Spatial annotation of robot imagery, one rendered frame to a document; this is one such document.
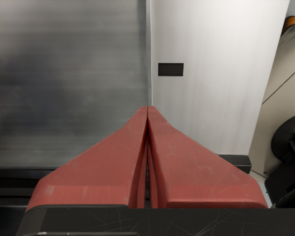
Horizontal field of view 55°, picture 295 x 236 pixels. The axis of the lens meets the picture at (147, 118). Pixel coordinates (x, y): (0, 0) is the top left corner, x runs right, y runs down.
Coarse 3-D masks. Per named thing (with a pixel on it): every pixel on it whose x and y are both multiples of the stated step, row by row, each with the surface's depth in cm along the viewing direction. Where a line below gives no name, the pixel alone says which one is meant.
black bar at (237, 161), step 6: (222, 156) 40; (228, 156) 40; (234, 156) 40; (240, 156) 40; (246, 156) 40; (234, 162) 39; (240, 162) 39; (246, 162) 39; (240, 168) 39; (246, 168) 39
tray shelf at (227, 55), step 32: (160, 0) 29; (192, 0) 29; (224, 0) 29; (256, 0) 29; (288, 0) 28; (160, 32) 31; (192, 32) 31; (224, 32) 30; (256, 32) 30; (192, 64) 33; (224, 64) 33; (256, 64) 32; (160, 96) 35; (192, 96) 35; (224, 96) 35; (256, 96) 35; (192, 128) 38; (224, 128) 38
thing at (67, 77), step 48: (0, 0) 29; (48, 0) 29; (96, 0) 29; (144, 0) 29; (0, 48) 32; (48, 48) 32; (96, 48) 32; (144, 48) 32; (0, 96) 36; (48, 96) 36; (96, 96) 35; (144, 96) 35; (0, 144) 40; (48, 144) 40
